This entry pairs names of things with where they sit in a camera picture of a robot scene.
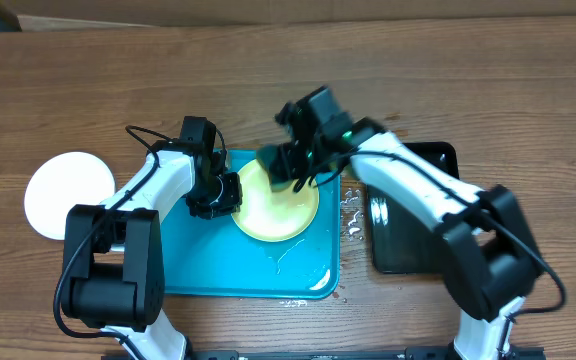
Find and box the green yellow sponge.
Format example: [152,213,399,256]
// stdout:
[255,145,293,192]

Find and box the white plate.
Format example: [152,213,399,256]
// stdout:
[24,152,115,240]

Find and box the blue plastic tray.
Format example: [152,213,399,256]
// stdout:
[157,148,342,301]

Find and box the yellow-green plate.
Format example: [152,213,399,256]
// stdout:
[232,160,319,242]

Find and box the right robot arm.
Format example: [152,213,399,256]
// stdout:
[256,86,544,359]

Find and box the black plastic tray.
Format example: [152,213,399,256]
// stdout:
[366,142,459,274]

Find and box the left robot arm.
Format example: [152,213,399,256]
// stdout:
[53,116,242,359]

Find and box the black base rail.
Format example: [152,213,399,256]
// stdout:
[100,346,547,360]

